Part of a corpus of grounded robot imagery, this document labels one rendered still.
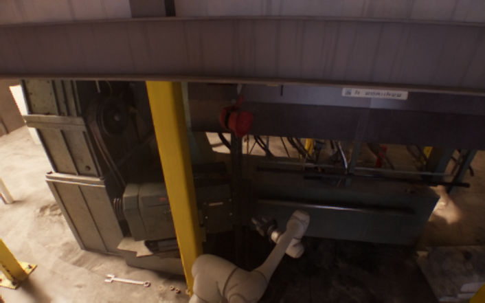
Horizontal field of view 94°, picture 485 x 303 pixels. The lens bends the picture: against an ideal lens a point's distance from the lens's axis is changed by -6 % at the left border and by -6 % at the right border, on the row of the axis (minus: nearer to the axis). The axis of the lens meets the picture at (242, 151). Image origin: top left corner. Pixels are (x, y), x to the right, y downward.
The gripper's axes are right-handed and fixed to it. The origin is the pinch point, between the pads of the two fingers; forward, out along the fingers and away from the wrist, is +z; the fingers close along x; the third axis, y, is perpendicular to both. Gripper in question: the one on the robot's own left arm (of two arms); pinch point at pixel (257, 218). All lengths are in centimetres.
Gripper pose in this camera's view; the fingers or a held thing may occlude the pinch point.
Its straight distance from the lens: 174.9
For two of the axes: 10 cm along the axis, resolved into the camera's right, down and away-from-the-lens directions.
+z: -6.4, -3.8, 6.7
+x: -7.7, 3.2, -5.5
